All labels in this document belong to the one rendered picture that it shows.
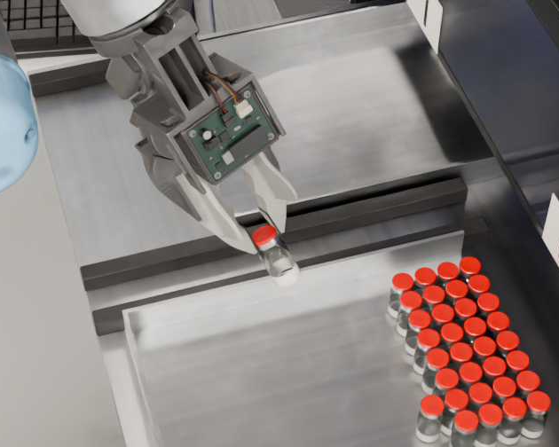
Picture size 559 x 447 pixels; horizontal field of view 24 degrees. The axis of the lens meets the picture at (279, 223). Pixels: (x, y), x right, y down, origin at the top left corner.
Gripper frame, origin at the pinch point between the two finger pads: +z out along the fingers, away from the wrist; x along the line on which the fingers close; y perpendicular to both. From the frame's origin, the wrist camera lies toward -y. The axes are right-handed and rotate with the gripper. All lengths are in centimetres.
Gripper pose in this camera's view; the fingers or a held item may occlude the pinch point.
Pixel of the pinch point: (255, 224)
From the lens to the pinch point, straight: 96.4
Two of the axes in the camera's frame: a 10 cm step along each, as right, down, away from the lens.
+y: 4.5, 3.2, -8.3
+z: 4.3, 7.4, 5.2
